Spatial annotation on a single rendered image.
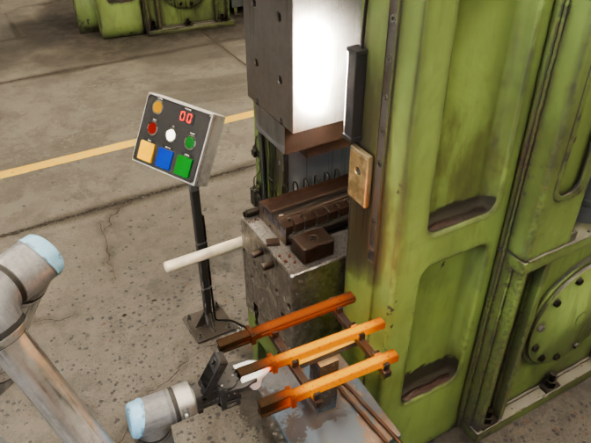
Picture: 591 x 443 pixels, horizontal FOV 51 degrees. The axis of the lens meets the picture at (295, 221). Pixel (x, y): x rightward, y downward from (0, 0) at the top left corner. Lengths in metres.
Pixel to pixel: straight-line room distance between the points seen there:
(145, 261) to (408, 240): 2.07
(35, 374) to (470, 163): 1.28
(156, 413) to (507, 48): 1.30
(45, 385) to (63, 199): 2.81
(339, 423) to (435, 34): 1.11
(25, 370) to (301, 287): 0.92
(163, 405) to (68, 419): 0.23
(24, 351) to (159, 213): 2.54
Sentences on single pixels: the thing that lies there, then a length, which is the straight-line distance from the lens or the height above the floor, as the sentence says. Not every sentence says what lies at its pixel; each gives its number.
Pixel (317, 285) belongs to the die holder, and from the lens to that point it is 2.07.
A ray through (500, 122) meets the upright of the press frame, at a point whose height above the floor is 1.41.
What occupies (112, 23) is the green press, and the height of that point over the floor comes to 0.15.
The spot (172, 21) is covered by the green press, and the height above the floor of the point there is 0.11.
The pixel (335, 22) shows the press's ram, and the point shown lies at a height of 1.67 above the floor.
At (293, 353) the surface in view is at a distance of 1.70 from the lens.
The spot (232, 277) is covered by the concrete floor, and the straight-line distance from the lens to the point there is 3.38.
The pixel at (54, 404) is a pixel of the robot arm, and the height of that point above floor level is 1.08.
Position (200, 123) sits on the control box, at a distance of 2.35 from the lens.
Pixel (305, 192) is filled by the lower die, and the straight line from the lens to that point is 2.25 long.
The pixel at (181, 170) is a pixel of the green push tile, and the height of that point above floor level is 1.00.
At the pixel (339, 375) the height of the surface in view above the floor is 0.95.
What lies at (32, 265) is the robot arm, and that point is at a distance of 1.48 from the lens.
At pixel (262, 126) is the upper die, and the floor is 1.30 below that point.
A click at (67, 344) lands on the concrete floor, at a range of 3.20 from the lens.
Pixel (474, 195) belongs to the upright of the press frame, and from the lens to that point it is 1.97.
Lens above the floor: 2.22
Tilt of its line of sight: 36 degrees down
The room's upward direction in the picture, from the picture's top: straight up
